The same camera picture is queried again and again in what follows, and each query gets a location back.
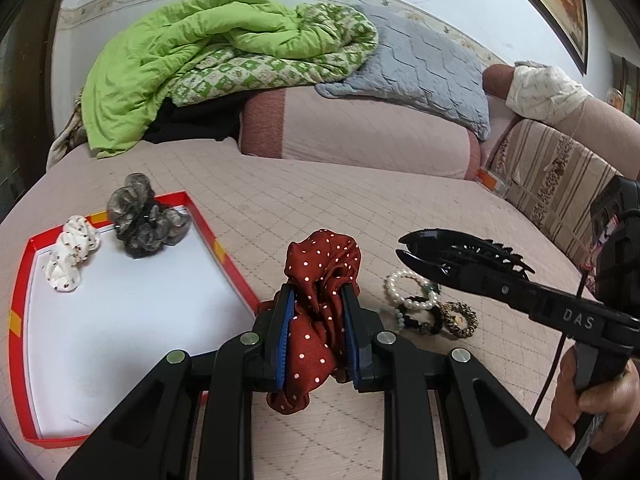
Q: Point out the grey quilted pillow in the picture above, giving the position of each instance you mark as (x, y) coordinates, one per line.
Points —
(417, 67)

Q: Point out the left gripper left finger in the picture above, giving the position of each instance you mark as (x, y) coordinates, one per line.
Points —
(273, 327)

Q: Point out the white patterned cloth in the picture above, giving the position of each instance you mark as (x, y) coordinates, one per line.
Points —
(544, 93)

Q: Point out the green quilt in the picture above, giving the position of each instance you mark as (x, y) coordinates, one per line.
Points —
(192, 51)

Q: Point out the pink long bolster pillow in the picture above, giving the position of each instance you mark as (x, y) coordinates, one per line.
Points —
(297, 123)

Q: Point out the grey sheer scrunchie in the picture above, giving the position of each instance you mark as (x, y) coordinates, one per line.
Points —
(141, 222)

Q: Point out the white cherry print scrunchie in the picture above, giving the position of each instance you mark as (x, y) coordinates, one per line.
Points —
(73, 246)

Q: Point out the red polka dot scrunchie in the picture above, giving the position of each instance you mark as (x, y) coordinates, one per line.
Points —
(316, 268)

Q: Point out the striped floral cushion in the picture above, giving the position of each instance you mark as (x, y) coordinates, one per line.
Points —
(552, 179)

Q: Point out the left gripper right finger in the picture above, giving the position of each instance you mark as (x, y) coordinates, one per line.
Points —
(361, 326)

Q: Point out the orange clear plastic box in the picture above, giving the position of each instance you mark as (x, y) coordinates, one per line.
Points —
(493, 183)

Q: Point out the red white tray box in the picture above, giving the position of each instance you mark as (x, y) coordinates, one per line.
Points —
(73, 356)

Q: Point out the right hand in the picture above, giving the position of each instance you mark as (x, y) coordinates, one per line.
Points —
(618, 400)

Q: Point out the wooden stained glass door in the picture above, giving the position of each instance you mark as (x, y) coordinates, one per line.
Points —
(27, 34)

